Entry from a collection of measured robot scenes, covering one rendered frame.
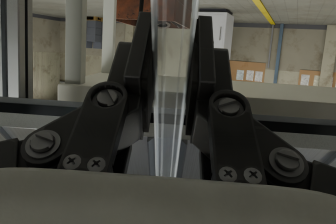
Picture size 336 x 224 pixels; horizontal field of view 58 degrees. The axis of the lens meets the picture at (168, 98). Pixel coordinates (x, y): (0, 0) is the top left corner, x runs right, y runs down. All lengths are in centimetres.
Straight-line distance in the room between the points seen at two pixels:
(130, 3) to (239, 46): 652
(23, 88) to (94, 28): 1011
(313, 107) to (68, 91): 44
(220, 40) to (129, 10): 368
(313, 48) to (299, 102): 872
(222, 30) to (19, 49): 627
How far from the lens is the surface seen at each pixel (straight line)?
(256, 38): 937
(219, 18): 668
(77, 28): 58
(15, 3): 46
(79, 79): 58
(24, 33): 47
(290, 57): 928
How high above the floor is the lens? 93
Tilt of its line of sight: 9 degrees up
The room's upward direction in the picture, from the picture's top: 176 degrees counter-clockwise
